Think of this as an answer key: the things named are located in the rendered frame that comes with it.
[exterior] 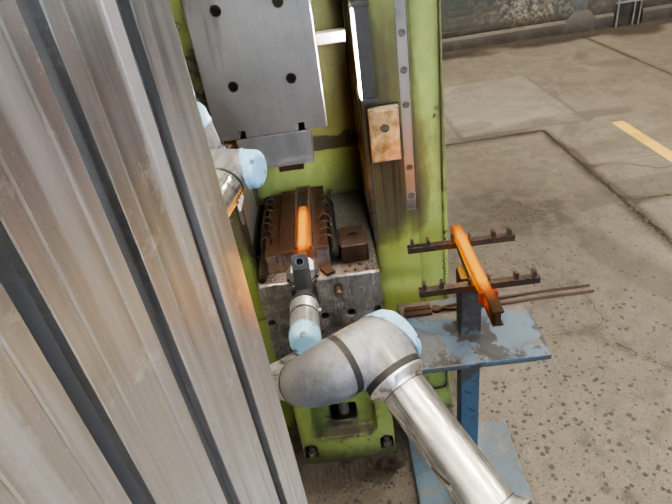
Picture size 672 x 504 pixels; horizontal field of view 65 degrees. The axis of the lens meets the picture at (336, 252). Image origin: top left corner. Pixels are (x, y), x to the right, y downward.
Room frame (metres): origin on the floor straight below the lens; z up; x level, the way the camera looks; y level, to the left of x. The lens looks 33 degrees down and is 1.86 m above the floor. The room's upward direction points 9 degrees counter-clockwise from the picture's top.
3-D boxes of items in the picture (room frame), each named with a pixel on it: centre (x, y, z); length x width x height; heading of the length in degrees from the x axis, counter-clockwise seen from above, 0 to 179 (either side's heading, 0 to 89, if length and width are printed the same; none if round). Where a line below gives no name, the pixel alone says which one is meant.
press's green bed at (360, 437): (1.60, 0.06, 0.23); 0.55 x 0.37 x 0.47; 179
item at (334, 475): (1.34, 0.12, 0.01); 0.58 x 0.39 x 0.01; 89
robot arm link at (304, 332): (1.00, 0.10, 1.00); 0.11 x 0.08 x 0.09; 179
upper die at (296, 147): (1.59, 0.12, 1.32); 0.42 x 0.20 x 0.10; 179
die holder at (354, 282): (1.60, 0.06, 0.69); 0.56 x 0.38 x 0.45; 179
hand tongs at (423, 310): (1.29, -0.49, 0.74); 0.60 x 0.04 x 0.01; 88
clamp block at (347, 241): (1.44, -0.06, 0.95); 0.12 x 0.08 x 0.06; 179
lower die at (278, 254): (1.59, 0.12, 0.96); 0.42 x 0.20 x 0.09; 179
